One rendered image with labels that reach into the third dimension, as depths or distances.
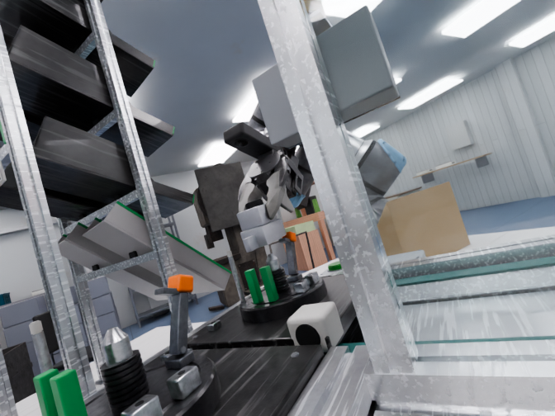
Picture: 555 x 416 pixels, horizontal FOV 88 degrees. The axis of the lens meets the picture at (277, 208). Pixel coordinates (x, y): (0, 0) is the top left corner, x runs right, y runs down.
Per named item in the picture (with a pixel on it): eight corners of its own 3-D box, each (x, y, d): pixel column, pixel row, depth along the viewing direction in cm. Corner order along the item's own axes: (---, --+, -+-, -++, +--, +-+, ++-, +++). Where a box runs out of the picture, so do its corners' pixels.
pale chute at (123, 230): (193, 294, 72) (200, 277, 74) (225, 290, 63) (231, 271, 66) (81, 235, 57) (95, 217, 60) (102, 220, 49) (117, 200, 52)
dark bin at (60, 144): (165, 218, 71) (169, 191, 74) (193, 205, 63) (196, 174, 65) (18, 182, 52) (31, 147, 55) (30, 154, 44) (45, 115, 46)
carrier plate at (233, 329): (267, 296, 62) (264, 286, 62) (377, 279, 50) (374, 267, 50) (179, 358, 41) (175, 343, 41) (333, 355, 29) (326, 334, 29)
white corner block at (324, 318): (311, 336, 35) (301, 304, 35) (346, 333, 33) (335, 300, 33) (294, 356, 31) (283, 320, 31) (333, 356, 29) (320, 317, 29)
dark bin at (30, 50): (148, 158, 72) (153, 133, 74) (173, 135, 63) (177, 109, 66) (-3, 99, 53) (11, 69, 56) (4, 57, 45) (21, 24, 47)
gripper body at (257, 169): (302, 197, 53) (306, 155, 61) (277, 166, 48) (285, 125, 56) (269, 209, 57) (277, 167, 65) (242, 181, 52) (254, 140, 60)
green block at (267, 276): (272, 299, 42) (263, 266, 42) (279, 298, 41) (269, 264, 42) (268, 302, 41) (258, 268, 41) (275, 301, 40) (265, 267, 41)
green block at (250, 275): (258, 301, 43) (248, 269, 44) (264, 300, 43) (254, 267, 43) (253, 304, 42) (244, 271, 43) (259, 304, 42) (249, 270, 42)
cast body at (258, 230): (266, 240, 50) (253, 202, 50) (287, 234, 48) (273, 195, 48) (237, 255, 43) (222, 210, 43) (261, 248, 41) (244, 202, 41)
